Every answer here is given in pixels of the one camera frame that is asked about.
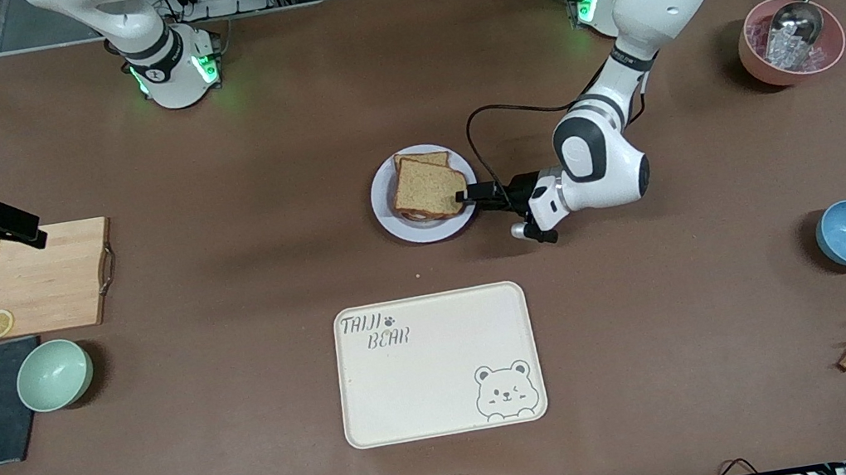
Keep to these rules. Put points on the pale blue round plate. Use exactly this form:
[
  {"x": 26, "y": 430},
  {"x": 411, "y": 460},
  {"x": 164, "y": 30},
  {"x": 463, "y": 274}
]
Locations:
[{"x": 385, "y": 209}]

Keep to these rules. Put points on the mint green bowl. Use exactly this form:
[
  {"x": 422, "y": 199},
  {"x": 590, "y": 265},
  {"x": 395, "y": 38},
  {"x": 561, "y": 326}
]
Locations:
[{"x": 54, "y": 375}]

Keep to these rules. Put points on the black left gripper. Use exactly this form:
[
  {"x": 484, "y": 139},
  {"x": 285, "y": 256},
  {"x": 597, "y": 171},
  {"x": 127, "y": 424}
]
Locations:
[{"x": 514, "y": 192}]

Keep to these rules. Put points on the clear ice cubes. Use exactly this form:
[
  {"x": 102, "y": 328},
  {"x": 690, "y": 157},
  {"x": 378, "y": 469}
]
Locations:
[{"x": 782, "y": 56}]

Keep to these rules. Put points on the white bear print tray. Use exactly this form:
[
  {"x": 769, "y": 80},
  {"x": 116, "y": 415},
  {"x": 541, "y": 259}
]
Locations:
[{"x": 427, "y": 379}]

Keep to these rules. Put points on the pink bowl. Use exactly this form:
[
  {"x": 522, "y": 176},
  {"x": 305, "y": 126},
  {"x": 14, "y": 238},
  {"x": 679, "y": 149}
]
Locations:
[{"x": 758, "y": 66}]

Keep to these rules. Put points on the wooden cutting board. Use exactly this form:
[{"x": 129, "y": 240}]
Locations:
[{"x": 51, "y": 276}]

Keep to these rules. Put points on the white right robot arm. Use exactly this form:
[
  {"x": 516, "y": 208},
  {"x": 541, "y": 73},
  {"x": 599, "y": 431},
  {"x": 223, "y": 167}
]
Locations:
[{"x": 152, "y": 52}]

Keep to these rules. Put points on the plain brown bread slice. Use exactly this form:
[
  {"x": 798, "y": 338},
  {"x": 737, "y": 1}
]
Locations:
[{"x": 429, "y": 190}]

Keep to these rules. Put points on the metal scoop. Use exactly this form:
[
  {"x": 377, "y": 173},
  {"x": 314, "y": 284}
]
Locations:
[{"x": 798, "y": 22}]

